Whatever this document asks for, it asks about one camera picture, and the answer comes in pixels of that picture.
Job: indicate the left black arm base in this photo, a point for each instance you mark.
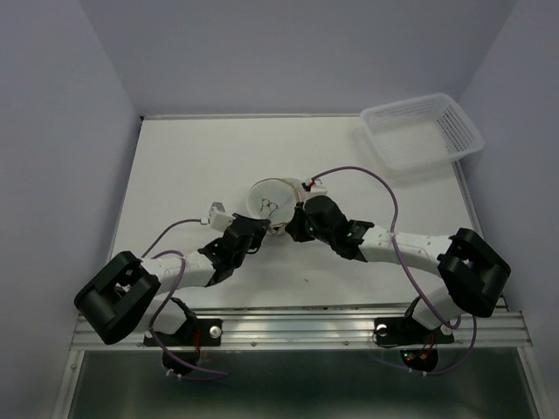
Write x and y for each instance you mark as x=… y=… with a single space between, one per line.
x=194 y=331

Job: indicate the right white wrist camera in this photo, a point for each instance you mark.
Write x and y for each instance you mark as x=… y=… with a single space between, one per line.
x=313 y=187

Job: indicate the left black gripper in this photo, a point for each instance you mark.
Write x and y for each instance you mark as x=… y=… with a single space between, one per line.
x=261 y=225

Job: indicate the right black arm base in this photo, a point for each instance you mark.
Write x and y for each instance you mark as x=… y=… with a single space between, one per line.
x=405 y=331

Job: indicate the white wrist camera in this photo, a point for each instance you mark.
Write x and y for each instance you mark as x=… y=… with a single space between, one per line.
x=313 y=187
x=217 y=218

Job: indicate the white plastic basket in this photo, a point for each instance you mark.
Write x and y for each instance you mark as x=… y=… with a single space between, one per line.
x=421 y=133

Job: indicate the aluminium mounting rail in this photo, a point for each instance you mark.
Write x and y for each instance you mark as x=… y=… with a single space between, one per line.
x=340 y=328

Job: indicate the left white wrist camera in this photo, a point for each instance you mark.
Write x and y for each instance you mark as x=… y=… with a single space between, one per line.
x=217 y=218

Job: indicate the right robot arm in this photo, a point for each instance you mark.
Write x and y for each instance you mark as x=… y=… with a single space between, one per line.
x=473 y=273

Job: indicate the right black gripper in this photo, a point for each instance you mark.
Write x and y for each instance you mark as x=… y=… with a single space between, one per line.
x=294 y=225

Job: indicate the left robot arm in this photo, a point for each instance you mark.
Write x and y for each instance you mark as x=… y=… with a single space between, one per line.
x=119 y=299

